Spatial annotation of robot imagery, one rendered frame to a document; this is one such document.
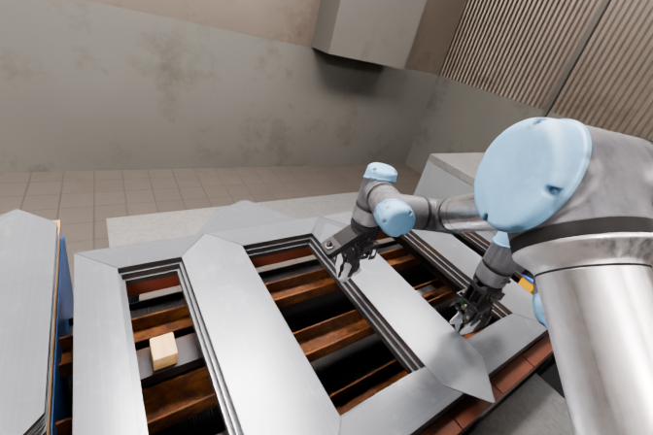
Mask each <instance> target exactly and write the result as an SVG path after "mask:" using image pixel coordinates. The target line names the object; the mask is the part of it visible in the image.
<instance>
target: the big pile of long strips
mask: <svg viewBox="0 0 653 435"><path fill-rule="evenodd" d="M57 234H58V226H57V222H55V221H52V220H49V219H46V218H43V217H38V216H35V215H32V214H29V213H27V212H24V211H21V210H19V209H15V210H13V211H10V212H8V213H6V214H5V215H2V216H0V435H47V430H48V413H49V397H50V381H51V365H52V333H53V318H54V301H55V285H56V269H57V253H58V235H57Z"/></svg>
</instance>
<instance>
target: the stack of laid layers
mask: <svg viewBox="0 0 653 435"><path fill-rule="evenodd" d="M326 223H329V224H332V225H335V226H338V227H341V228H344V227H346V226H348V225H347V224H343V223H340V222H337V221H334V220H331V219H328V218H325V217H319V218H318V220H317V222H316V224H315V227H314V229H313V231H312V233H310V234H305V235H299V236H294V237H289V238H284V239H278V240H273V241H267V242H262V243H256V244H251V245H246V246H243V248H244V250H245V252H246V253H247V255H248V256H249V258H250V259H254V258H259V257H264V256H268V255H272V254H277V253H282V252H286V251H295V250H300V249H304V248H308V249H309V250H310V251H311V252H312V253H313V254H314V255H315V257H316V258H317V259H318V260H319V262H320V263H321V264H322V265H323V267H324V268H325V269H326V271H327V272H328V273H329V275H330V276H331V277H332V278H333V280H334V281H335V282H336V283H337V285H338V286H339V287H340V288H341V290H342V291H343V292H344V293H345V295H346V296H347V297H348V298H349V300H350V301H351V302H352V303H353V305H354V306H355V307H356V308H357V310H358V311H359V312H360V313H361V315H362V316H363V318H364V319H365V320H366V321H367V323H368V324H369V325H370V326H371V328H372V329H373V330H374V331H375V333H376V334H377V335H378V336H379V338H380V339H381V340H382V341H383V343H384V344H385V345H386V346H387V348H388V349H389V350H390V351H391V353H392V354H393V355H394V357H395V358H396V359H397V361H398V362H399V363H400V364H401V366H402V367H403V368H404V369H405V371H406V372H407V373H408V374H409V375H407V376H406V377H404V378H402V379H401V380H399V381H397V382H396V383H394V384H392V385H390V386H388V387H387V388H385V389H383V390H382V391H380V392H378V393H377V394H375V395H373V396H372V397H370V398H368V399H367V400H365V401H363V402H362V403H360V404H359V405H358V406H360V405H362V404H363V403H365V402H367V401H368V400H370V399H372V398H373V397H375V396H377V395H378V394H380V393H381V392H383V391H385V390H386V389H388V388H390V387H391V386H393V385H395V384H397V383H399V382H400V381H402V380H404V379H405V378H407V377H408V376H410V375H412V374H413V373H415V372H417V371H418V370H420V369H422V368H423V367H426V365H425V364H424V363H423V362H422V361H421V360H420V358H419V357H418V356H417V355H416V354H415V353H414V352H413V351H412V350H411V349H410V348H409V347H408V345H407V344H406V343H405V342H404V341H403V340H402V339H401V337H400V336H399V335H398V334H397V333H396V332H395V330H394V329H393V328H392V327H391V326H390V324H389V323H388V322H387V321H386V320H385V318H384V317H383V316H382V315H381V314H380V313H379V311H378V310H377V309H376V308H375V307H374V306H373V304H372V303H371V302H370V301H369V300H368V298H367V297H366V296H365V295H364V294H363V293H362V291H361V290H360V289H359V288H358V287H357V285H356V284H355V283H354V282H353V281H352V279H351V278H350V279H349V280H348V281H347V282H344V283H340V282H339V281H338V279H337V274H336V267H335V259H334V258H333V259H328V258H327V257H326V255H325V254H324V253H323V251H322V249H321V246H320V242H319V238H320V236H321V234H322V231H323V229H324V226H325V224H326ZM459 235H460V236H462V237H463V238H464V239H466V240H467V241H468V242H470V243H471V244H472V245H473V246H474V247H476V248H477V249H479V250H481V251H482V252H484V253H486V251H487V249H488V247H489V246H490V244H491V243H490V242H488V241H487V240H485V239H484V238H482V237H481V236H480V235H478V234H477V233H475V232H474V231H467V232H462V233H459ZM400 237H401V238H402V239H403V240H404V241H406V242H407V243H408V244H409V245H410V246H411V247H412V248H414V249H415V250H416V251H417V252H418V253H420V254H421V255H422V256H423V257H424V258H425V259H427V260H428V261H429V262H430V263H431V264H432V265H433V266H435V267H436V268H437V269H438V270H439V271H440V272H442V273H443V274H444V275H445V276H446V277H447V278H448V279H450V280H451V281H452V282H453V283H454V284H456V285H457V286H458V287H459V288H460V289H461V290H463V289H465V288H467V287H468V286H469V284H470V282H471V281H472V279H471V278H469V277H468V276H467V275H466V274H465V273H463V272H462V271H461V270H460V269H458V268H457V267H456V266H455V265H454V264H452V263H451V262H450V261H449V260H447V259H446V258H445V257H444V256H443V255H441V254H440V253H439V252H438V251H436V250H435V249H434V248H433V247H431V246H430V245H429V244H428V243H426V242H425V241H424V240H423V239H422V238H420V237H419V236H418V235H417V234H415V233H414V232H413V231H412V230H410V231H409V232H408V233H407V234H405V235H400ZM118 272H119V279H120V294H121V301H122V308H123V315H124V323H125V330H126V338H127V344H128V352H129V360H130V367H131V375H132V382H133V389H134V396H135V404H136V411H137V418H138V426H139V433H140V435H149V434H148V428H147V422H146V415H145V409H144V402H143V395H142V389H141V383H140V376H139V370H138V363H137V356H136V350H135V344H134V337H133V331H132V324H131V318H130V312H129V305H128V299H127V292H126V286H127V285H130V284H138V283H142V282H147V281H151V280H156V279H161V278H166V277H170V276H175V275H177V276H178V280H179V283H180V286H181V289H182V292H183V294H184V298H185V301H186V304H187V307H188V310H189V316H190V319H191V322H192V325H193V328H194V331H195V335H196V338H197V341H198V344H199V347H200V349H201V352H202V356H203V359H204V362H205V365H206V368H207V371H208V375H209V378H210V381H211V384H212V387H213V390H214V393H215V396H216V399H217V402H218V405H219V408H220V412H221V415H222V418H223V423H224V426H225V430H226V433H227V435H244V433H243V430H242V427H241V424H240V421H239V419H238V416H237V414H236V411H235V408H234V405H233V402H232V400H231V397H230V394H229V391H228V388H227V385H226V383H225V380H224V377H223V372H222V369H221V366H220V364H219V361H218V359H217V356H216V353H215V350H214V347H213V345H212V342H211V339H210V336H209V333H208V330H207V327H206V325H205V322H204V319H203V316H202V314H201V311H200V308H199V306H198V303H197V300H196V297H195V294H194V291H193V289H192V286H191V283H190V280H189V275H188V272H187V270H186V267H185V264H184V261H183V259H182V257H177V258H171V259H166V260H160V261H156V262H150V263H145V264H139V265H134V266H128V267H123V268H118ZM491 300H492V301H493V302H494V304H493V305H494V307H495V308H494V309H492V311H491V314H493V317H494V318H495V319H496V320H497V321H496V322H495V323H497V322H499V321H500V320H502V319H503V318H506V317H507V316H509V315H511V314H513V313H511V312H510V311H509V310H508V309H507V308H505V307H504V306H503V305H502V304H500V303H499V301H498V300H497V299H494V298H492V297H491ZM495 323H493V324H491V325H490V326H492V325H494V324H495ZM490 326H488V327H486V328H485V329H487V328H489V327H490ZM485 329H483V330H481V331H480V332H482V331H484V330H485ZM480 332H478V333H476V334H475V335H477V334H479V333H480ZM547 333H549V332H548V329H547V330H546V331H544V332H543V333H542V334H541V335H539V336H538V337H537V338H535V339H534V340H533V341H531V342H530V343H529V344H527V345H526V346H525V347H524V348H522V349H521V350H520V351H518V352H517V353H515V354H514V355H513V356H512V357H510V358H509V359H508V360H506V361H505V362H504V363H502V364H501V365H500V366H499V367H498V368H497V369H496V370H494V371H493V372H492V373H490V374H489V375H488V376H489V379H490V378H491V377H492V376H493V375H495V374H496V373H497V372H499V371H500V370H501V369H502V368H504V367H505V366H506V365H507V364H509V363H510V362H511V361H513V360H514V359H515V358H516V357H518V356H519V355H520V354H522V353H523V352H524V351H526V350H527V349H528V348H529V347H531V346H532V345H533V344H535V343H536V342H537V341H538V340H540V339H541V338H542V337H544V336H545V335H546V334H547ZM475 335H473V336H471V337H470V338H468V339H466V340H469V339H471V338H472V337H474V336H475ZM467 396H468V394H466V393H464V394H463V395H461V396H460V397H459V398H457V399H456V400H455V401H453V402H452V403H451V404H450V405H448V406H447V407H446V408H444V409H443V410H442V411H440V412H439V413H438V414H436V415H435V416H434V417H433V418H431V419H430V420H428V421H427V422H426V423H424V424H423V425H422V426H421V427H419V428H418V429H417V430H415V431H414V432H413V433H411V434H410V435H419V434H420V433H421V432H422V431H424V430H425V429H426V428H427V427H429V426H430V425H431V424H433V423H434V422H435V421H436V420H438V419H439V418H441V417H442V416H443V415H444V414H446V413H447V412H448V411H449V410H451V409H452V408H453V407H455V406H456V405H457V404H458V403H460V402H461V401H462V400H464V399H465V398H466V397H467ZM358 406H356V407H355V408H353V409H351V410H350V411H348V412H346V413H345V414H343V415H341V416H340V417H341V418H342V417H343V416H345V415H346V414H348V413H350V412H351V411H353V410H355V409H356V408H357V407H358Z"/></svg>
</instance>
